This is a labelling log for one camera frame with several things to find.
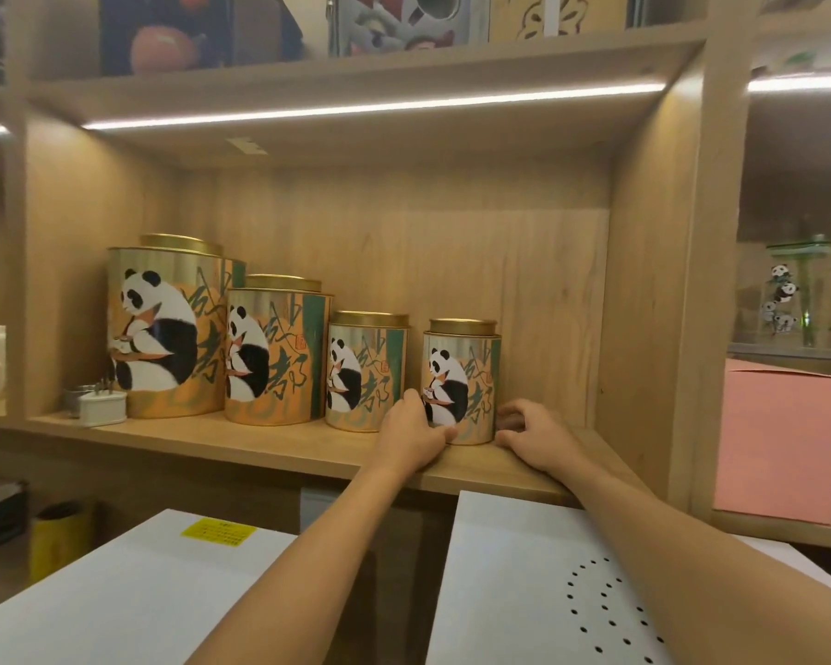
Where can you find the person's left hand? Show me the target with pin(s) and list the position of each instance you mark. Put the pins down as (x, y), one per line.
(405, 439)

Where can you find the person's right hand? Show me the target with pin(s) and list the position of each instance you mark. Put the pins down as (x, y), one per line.
(543, 443)

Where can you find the person's left thumb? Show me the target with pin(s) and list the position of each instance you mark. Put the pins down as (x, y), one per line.
(442, 434)

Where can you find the person's right thumb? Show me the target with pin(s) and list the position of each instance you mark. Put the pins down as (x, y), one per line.
(507, 441)

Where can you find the small panda tea tin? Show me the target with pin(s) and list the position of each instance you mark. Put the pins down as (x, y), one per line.
(467, 366)

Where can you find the person's left forearm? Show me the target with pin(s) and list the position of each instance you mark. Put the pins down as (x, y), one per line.
(318, 567)

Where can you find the person's right forearm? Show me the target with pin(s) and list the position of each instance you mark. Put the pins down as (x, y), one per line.
(699, 581)

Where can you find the medium panda tea tin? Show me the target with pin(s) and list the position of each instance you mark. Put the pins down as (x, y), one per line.
(367, 370)

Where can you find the white box with dotted holes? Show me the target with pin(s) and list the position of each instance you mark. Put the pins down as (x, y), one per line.
(512, 581)

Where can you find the large panda tea tin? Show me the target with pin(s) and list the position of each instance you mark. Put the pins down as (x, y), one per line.
(277, 353)

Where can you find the wooden shelf unit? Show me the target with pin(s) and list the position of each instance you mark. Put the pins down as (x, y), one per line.
(457, 221)

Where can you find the pink cardboard box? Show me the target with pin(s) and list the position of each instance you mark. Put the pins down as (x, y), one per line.
(779, 443)

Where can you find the huge panda tea tin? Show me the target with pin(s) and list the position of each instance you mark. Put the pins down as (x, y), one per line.
(173, 325)

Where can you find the panda print glass cup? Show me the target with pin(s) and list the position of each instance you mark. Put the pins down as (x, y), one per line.
(796, 304)

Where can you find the long LED light strip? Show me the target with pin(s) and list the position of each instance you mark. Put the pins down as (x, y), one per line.
(388, 104)

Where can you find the small white ceramic holder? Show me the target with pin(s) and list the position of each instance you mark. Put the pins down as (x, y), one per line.
(104, 409)

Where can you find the white box with yellow label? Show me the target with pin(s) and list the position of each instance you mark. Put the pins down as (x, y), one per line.
(111, 595)

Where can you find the yellow container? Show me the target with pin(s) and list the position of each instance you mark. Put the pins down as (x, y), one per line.
(59, 547)

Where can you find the grey box with plush print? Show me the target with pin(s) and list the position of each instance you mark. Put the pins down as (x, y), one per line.
(401, 24)

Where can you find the tan box with cutout pattern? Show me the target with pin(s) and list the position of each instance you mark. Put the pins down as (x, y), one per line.
(561, 13)

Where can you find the short LED light strip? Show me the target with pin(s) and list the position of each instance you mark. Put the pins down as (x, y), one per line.
(803, 82)

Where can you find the dark box with orange print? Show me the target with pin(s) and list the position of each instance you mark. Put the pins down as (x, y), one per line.
(180, 34)

